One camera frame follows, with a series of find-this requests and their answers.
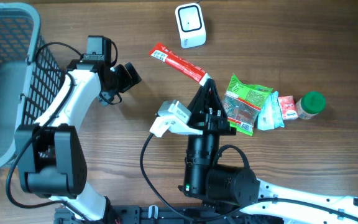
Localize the green snack bag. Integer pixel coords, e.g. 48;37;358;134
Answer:
222;74;273;136

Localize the small orange box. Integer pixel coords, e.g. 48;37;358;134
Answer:
278;96;298;120

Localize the light blue snack packet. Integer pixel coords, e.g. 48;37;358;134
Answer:
257;91;285;131

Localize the grey plastic basket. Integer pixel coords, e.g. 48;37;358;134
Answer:
0;2;63;168

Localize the white barcode scanner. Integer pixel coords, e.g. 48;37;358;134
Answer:
175;2;206;49

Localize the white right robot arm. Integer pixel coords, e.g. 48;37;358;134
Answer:
179;79;358;223

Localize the red Nescafe coffee stick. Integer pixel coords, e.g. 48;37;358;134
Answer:
149;42;211;86

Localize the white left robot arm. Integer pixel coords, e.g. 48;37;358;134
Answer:
11;60;141;223

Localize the green lid jar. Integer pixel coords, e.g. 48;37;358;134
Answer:
295;91;326;119

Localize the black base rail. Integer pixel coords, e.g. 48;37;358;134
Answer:
53;205;284;224

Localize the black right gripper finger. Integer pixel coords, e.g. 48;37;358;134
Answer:
209;79;227;118
187;79;212;114

